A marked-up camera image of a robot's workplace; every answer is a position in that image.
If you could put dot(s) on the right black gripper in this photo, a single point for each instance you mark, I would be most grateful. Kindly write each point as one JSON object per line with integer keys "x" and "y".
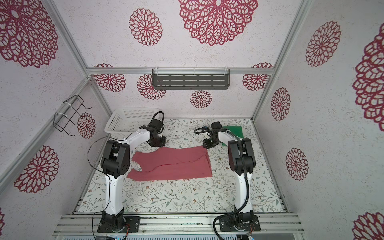
{"x": 206, "y": 141}

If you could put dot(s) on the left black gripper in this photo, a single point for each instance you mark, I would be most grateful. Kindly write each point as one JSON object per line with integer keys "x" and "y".
{"x": 162, "y": 143}

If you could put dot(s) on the green tank top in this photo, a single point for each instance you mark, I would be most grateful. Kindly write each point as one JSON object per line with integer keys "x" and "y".
{"x": 235, "y": 132}

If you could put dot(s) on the pink red tank top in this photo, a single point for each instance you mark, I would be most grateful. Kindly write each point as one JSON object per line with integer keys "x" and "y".
{"x": 167, "y": 164}

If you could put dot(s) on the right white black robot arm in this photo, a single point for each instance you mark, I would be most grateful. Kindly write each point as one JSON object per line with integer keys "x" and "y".
{"x": 241, "y": 161}

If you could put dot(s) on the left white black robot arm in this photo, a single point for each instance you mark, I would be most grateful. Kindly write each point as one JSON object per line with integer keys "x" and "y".
{"x": 116, "y": 161}

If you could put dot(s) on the white plastic laundry basket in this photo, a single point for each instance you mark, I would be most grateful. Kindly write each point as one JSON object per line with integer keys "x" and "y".
{"x": 128, "y": 120}

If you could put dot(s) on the dark grey wall shelf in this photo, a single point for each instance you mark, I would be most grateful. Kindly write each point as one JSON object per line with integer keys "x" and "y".
{"x": 191, "y": 79}

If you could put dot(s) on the black wire wall rack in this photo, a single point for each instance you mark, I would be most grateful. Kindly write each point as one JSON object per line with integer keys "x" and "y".
{"x": 62, "y": 119}

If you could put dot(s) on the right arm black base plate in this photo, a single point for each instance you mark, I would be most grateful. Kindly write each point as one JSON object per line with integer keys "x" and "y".
{"x": 241, "y": 222}

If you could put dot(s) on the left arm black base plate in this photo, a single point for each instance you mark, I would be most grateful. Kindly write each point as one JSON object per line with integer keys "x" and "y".
{"x": 118, "y": 224}

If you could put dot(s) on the aluminium front rail frame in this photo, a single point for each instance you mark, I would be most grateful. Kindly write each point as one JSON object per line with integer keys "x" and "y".
{"x": 177, "y": 224}

